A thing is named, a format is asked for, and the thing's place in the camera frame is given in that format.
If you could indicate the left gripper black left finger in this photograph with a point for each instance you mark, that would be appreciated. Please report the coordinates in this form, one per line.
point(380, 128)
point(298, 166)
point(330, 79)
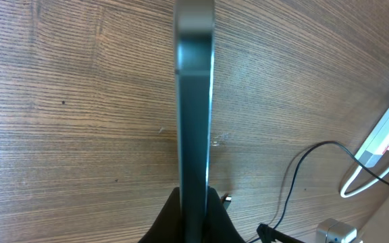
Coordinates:
point(167, 228)

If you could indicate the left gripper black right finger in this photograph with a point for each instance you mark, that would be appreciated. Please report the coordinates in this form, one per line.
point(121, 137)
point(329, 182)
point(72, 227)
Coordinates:
point(218, 227)

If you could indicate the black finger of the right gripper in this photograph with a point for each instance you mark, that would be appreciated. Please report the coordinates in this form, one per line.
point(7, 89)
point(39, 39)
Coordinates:
point(269, 235)

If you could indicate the blue Galaxy smartphone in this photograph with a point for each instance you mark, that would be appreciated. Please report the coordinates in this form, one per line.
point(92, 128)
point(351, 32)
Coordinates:
point(194, 25)

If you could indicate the white power strip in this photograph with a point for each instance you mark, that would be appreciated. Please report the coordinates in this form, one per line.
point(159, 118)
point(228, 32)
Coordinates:
point(376, 144)

